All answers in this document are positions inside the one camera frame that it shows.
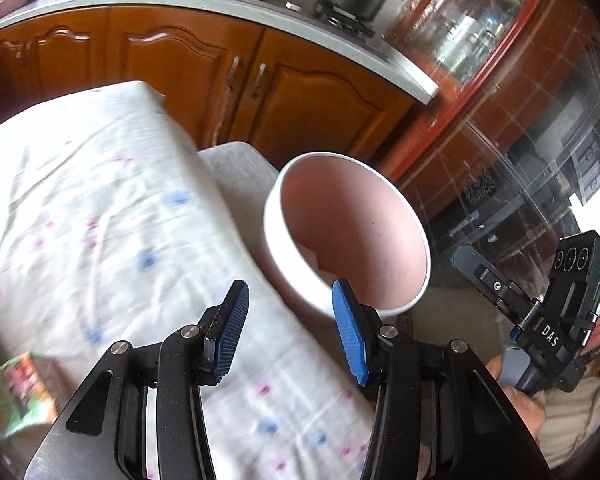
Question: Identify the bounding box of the wooden cabinet door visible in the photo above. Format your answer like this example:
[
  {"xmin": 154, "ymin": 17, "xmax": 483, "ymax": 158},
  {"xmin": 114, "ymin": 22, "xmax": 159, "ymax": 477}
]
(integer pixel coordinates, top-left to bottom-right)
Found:
[
  {"xmin": 107, "ymin": 7, "xmax": 267, "ymax": 149},
  {"xmin": 227, "ymin": 30, "xmax": 417, "ymax": 167},
  {"xmin": 0, "ymin": 10, "xmax": 112, "ymax": 134}
]

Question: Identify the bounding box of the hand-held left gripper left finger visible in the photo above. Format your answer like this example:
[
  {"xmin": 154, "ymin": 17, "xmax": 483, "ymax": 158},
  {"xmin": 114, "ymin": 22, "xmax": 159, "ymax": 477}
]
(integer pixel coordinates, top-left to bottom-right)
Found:
[{"xmin": 24, "ymin": 279, "xmax": 251, "ymax": 480}]

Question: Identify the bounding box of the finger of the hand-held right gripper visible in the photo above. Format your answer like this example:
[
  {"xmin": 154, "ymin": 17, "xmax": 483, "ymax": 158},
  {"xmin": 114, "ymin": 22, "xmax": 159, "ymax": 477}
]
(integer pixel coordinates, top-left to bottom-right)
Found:
[{"xmin": 449, "ymin": 244, "xmax": 532, "ymax": 317}]

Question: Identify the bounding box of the white printed tablecloth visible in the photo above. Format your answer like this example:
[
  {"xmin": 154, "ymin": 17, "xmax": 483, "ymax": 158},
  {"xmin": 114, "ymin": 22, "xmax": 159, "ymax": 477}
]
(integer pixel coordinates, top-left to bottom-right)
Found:
[{"xmin": 0, "ymin": 80, "xmax": 381, "ymax": 480}]

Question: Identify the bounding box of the green snack packet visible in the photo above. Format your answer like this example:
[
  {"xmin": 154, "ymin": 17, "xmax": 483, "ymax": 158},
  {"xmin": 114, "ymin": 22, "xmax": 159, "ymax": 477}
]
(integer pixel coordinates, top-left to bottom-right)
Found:
[{"xmin": 0, "ymin": 332, "xmax": 59, "ymax": 442}]

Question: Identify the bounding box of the person's right hand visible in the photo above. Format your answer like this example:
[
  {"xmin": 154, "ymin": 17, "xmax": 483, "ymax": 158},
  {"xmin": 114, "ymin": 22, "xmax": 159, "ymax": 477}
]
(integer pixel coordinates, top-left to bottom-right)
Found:
[{"xmin": 485, "ymin": 351, "xmax": 549, "ymax": 442}]

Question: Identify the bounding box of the gas stove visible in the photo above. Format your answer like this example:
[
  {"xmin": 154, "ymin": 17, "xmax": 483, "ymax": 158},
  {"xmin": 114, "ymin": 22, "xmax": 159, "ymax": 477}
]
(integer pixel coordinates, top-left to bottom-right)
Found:
[{"xmin": 182, "ymin": 0, "xmax": 382, "ymax": 39}]

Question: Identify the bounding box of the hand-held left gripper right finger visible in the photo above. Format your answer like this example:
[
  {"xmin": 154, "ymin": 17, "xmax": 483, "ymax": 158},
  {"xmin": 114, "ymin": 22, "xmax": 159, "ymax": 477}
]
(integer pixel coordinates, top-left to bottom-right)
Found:
[{"xmin": 331, "ymin": 279, "xmax": 552, "ymax": 480}]

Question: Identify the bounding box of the pink bin with white rim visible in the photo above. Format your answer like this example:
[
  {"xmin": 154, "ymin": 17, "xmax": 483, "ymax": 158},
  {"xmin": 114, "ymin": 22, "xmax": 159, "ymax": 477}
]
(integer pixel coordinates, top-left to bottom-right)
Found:
[{"xmin": 262, "ymin": 152, "xmax": 432, "ymax": 319}]

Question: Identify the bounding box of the beige clothing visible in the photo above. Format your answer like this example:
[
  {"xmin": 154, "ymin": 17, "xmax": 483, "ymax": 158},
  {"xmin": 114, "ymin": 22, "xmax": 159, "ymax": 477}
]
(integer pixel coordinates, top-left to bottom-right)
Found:
[{"xmin": 539, "ymin": 375, "xmax": 600, "ymax": 462}]

